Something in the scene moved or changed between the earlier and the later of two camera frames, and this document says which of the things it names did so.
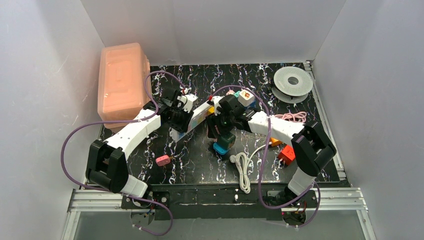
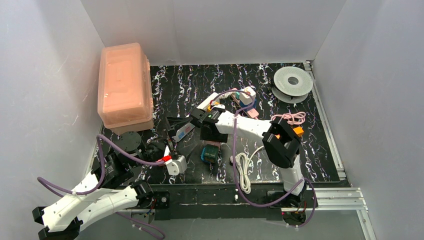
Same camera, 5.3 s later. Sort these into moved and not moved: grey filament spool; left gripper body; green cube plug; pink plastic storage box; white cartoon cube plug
Moved: green cube plug; left gripper body
Not moved: pink plastic storage box; grey filament spool; white cartoon cube plug
